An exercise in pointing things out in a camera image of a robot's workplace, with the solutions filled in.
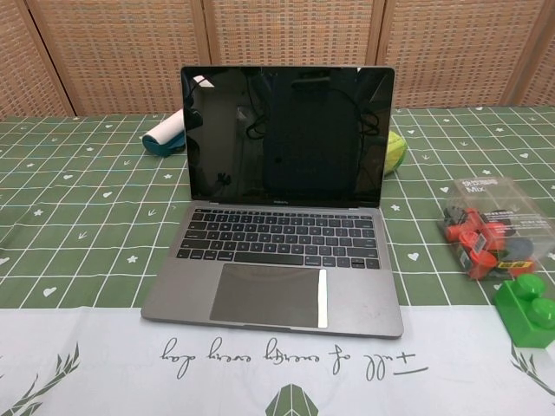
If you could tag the open silver laptop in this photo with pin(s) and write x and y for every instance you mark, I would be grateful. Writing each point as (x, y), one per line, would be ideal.
(277, 242)

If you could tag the woven rattan folding screen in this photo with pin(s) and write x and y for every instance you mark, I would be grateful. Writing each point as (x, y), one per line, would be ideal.
(108, 47)

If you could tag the green ball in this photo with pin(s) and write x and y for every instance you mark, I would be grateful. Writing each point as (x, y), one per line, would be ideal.
(396, 151)

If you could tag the white teal lint roller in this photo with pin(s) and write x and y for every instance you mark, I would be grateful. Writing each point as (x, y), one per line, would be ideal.
(167, 132)

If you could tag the green checked tablecloth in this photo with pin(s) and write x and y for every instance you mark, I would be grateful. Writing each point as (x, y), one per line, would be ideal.
(86, 208)

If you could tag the green toy building brick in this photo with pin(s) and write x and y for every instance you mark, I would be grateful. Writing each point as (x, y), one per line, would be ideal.
(526, 312)

